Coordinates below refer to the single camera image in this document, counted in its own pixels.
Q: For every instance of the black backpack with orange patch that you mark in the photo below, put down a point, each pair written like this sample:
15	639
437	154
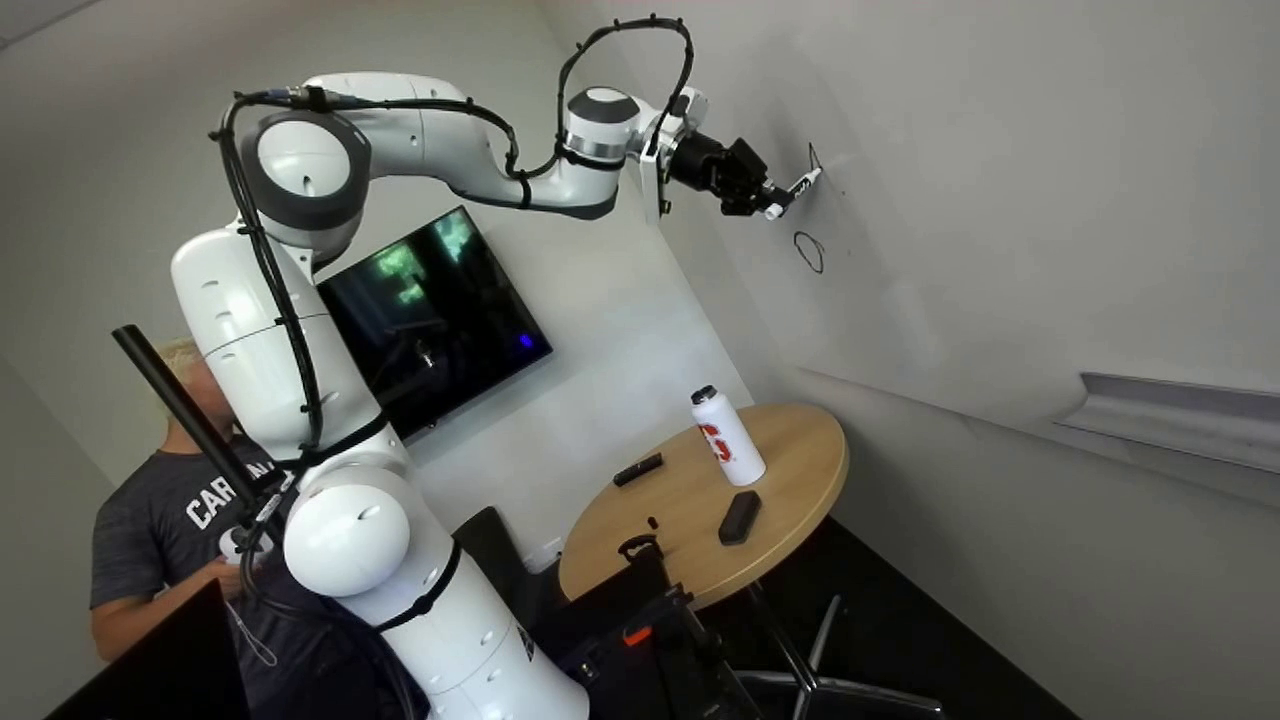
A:
653	655

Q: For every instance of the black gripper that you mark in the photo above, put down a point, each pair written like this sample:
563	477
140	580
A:
707	156

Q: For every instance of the black whiteboard eraser block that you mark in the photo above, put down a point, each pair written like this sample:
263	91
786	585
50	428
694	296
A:
743	517

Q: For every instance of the white wall whiteboard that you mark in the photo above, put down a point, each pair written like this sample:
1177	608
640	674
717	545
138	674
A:
1002	200

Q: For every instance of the person in grey shirt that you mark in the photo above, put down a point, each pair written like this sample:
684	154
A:
163	523

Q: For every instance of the white dry erase marker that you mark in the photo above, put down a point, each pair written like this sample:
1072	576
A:
807	183

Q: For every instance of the black slanted pole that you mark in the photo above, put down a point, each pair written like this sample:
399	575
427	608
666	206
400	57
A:
181	403

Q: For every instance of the black rectangular remote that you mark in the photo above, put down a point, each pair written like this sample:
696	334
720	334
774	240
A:
638	468

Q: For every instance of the silver whiteboard marker tray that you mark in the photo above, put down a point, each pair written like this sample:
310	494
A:
1173	421

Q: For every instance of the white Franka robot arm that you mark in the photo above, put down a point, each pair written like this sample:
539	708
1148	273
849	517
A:
344	532

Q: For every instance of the white bottle with red print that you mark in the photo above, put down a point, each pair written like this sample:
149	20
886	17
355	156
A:
731	437

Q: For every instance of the black flat panel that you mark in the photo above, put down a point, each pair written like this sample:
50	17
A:
163	664

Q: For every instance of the black wall monitor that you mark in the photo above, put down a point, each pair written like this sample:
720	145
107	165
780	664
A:
427	323

